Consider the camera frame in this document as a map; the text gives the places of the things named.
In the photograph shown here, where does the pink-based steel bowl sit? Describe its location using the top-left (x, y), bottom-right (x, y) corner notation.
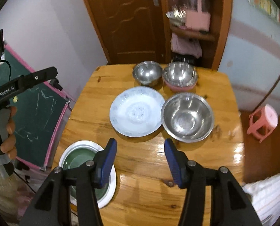
top-left (162, 62), bottom-right (198, 92)

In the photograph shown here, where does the pink-framed green chalkboard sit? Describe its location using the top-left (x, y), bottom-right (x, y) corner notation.
top-left (0, 44), bottom-right (72, 170)

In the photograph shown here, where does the bed with patterned sheet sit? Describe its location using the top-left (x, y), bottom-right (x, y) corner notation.
top-left (243, 173), bottom-right (280, 225)

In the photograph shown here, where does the small steel bowl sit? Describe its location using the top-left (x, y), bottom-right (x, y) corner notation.
top-left (132, 61), bottom-right (163, 87)

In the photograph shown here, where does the folded pink cloth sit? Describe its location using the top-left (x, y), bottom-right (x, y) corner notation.
top-left (171, 33), bottom-right (202, 58)

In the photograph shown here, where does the brown wooden door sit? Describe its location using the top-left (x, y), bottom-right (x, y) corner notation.
top-left (84, 0), bottom-right (171, 64)

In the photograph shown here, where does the white rimmed plate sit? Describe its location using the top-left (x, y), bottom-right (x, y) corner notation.
top-left (59, 140), bottom-right (116, 209)

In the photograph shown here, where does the green ceramic plate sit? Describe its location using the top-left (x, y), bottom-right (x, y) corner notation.
top-left (64, 147), bottom-right (110, 200)

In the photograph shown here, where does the large steel bowl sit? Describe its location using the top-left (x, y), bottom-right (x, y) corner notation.
top-left (161, 92), bottom-right (214, 143)

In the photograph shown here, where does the pink storage box clear lid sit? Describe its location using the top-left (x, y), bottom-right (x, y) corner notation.
top-left (182, 0), bottom-right (211, 33)

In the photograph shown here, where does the pink plastic stool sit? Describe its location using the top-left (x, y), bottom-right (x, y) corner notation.
top-left (247, 104), bottom-right (278, 143)

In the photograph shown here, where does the white patterned plate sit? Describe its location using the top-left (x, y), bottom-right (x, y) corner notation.
top-left (109, 86), bottom-right (165, 138)

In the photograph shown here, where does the wooden corner shelf unit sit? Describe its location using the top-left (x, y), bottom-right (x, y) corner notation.
top-left (166, 0), bottom-right (232, 70)

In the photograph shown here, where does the black cable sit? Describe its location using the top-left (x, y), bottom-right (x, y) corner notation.
top-left (0, 59), bottom-right (12, 81)

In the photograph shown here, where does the person's left hand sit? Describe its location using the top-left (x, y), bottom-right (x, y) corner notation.
top-left (1, 106), bottom-right (17, 160)

